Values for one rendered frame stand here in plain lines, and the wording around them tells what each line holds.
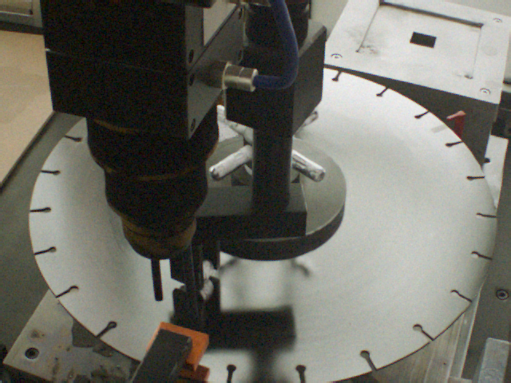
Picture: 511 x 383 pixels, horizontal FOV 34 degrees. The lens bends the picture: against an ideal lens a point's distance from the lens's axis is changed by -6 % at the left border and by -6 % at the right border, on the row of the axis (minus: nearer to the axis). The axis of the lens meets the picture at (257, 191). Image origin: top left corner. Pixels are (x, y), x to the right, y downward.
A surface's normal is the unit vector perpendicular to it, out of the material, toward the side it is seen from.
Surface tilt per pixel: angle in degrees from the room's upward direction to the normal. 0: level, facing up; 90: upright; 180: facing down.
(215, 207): 0
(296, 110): 90
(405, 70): 0
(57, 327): 0
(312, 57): 90
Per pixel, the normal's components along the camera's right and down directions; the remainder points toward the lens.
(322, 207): 0.10, -0.71
